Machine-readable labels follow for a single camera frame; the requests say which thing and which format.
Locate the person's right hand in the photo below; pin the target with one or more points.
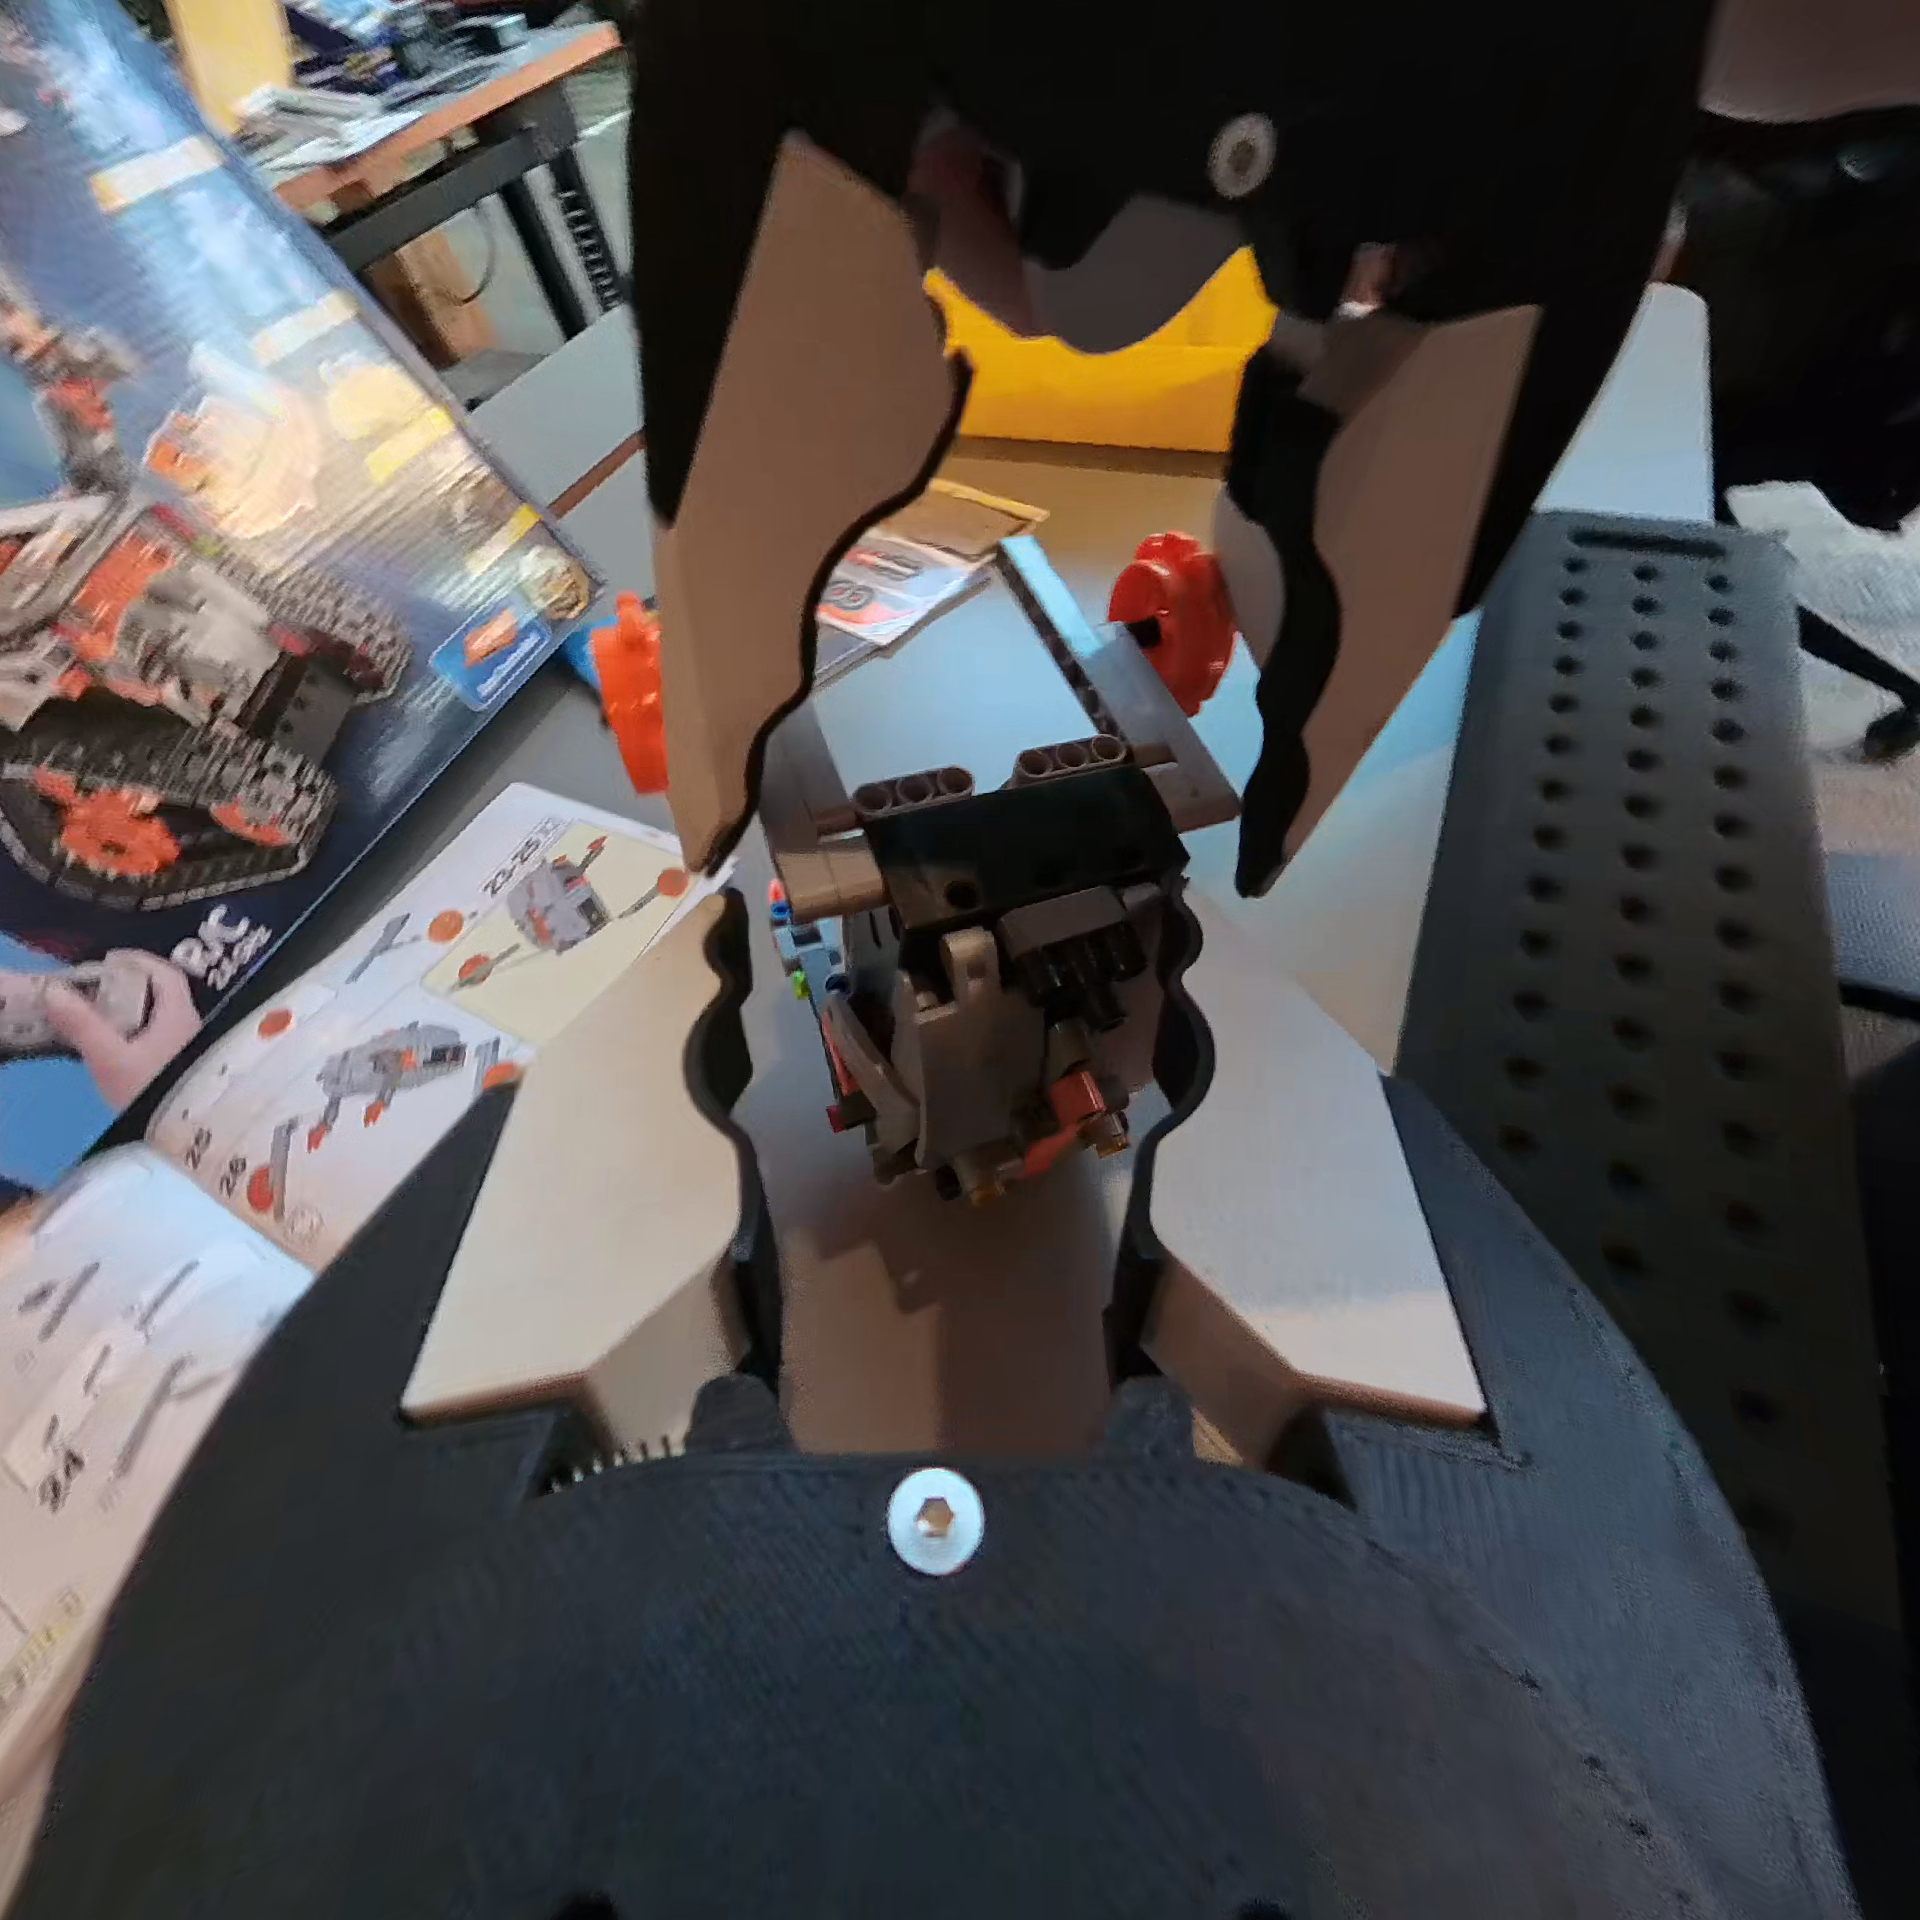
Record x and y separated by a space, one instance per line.
974 224

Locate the wooden background table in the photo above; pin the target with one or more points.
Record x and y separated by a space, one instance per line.
449 103

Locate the blue toy kit box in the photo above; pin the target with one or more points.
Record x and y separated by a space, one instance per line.
224 523

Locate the yellow plastic bin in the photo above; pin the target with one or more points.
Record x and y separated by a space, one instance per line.
1109 390

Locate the grey orange building-block robot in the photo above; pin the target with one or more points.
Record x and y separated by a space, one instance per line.
1021 868

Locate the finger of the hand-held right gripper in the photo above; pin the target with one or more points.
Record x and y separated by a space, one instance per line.
1423 495
781 450

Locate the white instruction booklet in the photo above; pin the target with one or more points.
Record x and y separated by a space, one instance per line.
149 1275

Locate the small printed booklet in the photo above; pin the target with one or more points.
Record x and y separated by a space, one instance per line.
900 577

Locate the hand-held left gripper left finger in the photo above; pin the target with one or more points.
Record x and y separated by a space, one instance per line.
583 1200

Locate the black perforated chair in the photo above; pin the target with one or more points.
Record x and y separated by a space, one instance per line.
1621 900

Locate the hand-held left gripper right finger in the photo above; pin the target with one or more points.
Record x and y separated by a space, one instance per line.
1304 1230

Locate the person's right forearm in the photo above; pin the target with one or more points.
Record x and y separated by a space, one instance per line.
1816 53

